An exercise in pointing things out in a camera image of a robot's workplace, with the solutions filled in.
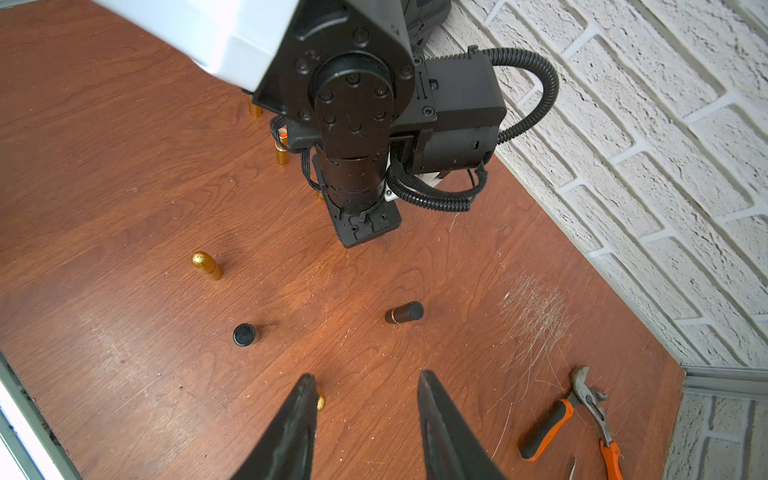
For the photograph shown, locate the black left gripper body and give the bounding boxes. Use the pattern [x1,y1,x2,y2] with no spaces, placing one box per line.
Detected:
[324,195,402,248]

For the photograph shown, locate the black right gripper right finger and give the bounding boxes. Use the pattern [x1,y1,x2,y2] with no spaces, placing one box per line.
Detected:
[417,370,505,480]

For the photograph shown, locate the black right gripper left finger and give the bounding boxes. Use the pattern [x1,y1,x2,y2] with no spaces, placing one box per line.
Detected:
[232,374,318,480]

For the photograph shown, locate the dark brown lipstick cap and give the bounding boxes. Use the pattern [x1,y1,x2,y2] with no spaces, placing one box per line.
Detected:
[385,301,425,324]

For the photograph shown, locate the gold lipstick cap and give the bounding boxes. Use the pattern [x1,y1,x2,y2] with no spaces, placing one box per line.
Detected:
[248,99,263,119]

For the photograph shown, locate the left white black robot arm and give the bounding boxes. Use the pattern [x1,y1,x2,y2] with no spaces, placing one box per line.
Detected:
[106,1,559,247]

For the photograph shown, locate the gold lipstick front right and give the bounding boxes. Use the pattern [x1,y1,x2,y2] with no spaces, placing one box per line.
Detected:
[317,391,326,412]

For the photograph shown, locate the black lipstick tube front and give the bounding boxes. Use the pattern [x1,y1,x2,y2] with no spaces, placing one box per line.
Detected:
[233,323,261,347]

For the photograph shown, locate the gold lipstick front left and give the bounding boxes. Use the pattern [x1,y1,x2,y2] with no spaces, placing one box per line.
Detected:
[191,251,223,280]

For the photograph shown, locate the orange handled pliers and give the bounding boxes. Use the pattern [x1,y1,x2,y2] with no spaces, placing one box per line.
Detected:
[570,366,624,480]

